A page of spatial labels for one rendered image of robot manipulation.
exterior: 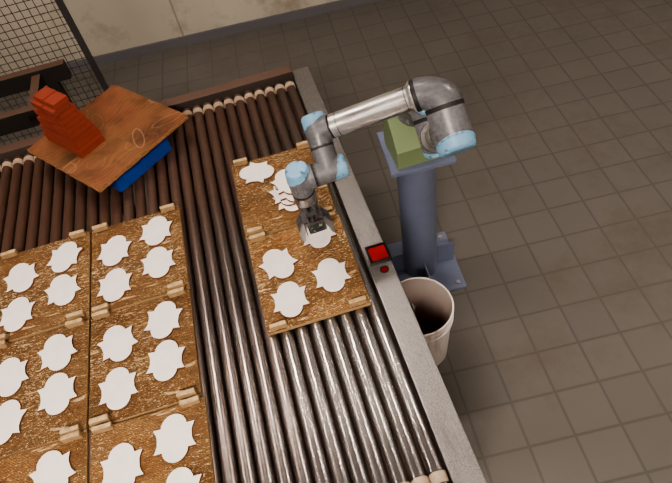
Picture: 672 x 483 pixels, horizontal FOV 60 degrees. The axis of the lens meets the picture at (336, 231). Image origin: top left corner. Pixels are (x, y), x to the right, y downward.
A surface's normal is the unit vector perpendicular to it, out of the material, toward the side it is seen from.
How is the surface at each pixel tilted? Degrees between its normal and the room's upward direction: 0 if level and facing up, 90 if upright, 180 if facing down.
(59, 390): 0
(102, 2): 90
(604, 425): 0
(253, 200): 0
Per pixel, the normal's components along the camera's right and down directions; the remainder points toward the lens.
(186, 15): 0.18, 0.74
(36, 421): -0.14, -0.63
